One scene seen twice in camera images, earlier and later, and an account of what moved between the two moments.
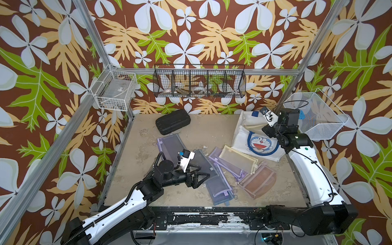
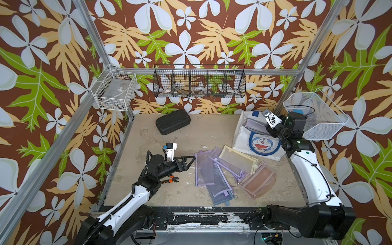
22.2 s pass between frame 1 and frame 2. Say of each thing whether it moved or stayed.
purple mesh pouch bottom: stayed
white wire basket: stayed
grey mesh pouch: moved
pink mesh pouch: stayed
